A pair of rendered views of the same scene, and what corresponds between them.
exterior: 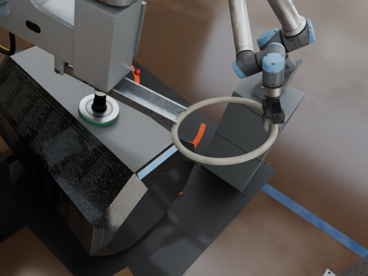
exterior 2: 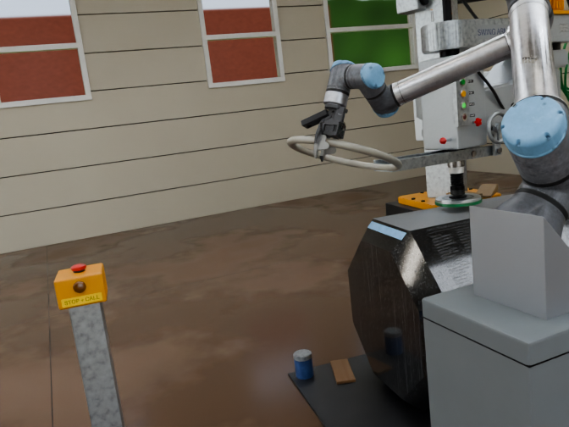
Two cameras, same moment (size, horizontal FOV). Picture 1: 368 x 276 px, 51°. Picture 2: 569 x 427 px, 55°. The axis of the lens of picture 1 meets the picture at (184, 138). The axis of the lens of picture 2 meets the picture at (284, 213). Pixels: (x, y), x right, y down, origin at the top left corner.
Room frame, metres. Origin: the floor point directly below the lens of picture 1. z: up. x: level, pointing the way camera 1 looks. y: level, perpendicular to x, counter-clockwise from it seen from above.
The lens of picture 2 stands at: (2.83, -1.88, 1.44)
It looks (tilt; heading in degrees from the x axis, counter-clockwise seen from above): 11 degrees down; 139
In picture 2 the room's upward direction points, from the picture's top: 7 degrees counter-clockwise
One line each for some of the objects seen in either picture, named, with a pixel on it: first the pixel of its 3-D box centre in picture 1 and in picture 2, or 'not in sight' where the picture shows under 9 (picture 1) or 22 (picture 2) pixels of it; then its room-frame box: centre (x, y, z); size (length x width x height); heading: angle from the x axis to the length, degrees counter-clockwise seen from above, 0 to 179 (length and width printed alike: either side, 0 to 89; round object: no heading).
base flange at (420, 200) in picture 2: not in sight; (447, 197); (0.90, 1.22, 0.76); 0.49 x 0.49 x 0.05; 64
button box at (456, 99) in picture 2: (133, 27); (460, 94); (1.51, 0.40, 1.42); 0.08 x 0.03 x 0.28; 78
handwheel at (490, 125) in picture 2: not in sight; (492, 128); (1.56, 0.58, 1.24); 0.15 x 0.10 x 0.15; 78
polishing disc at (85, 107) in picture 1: (99, 108); (457, 198); (1.41, 0.49, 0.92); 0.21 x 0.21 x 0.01
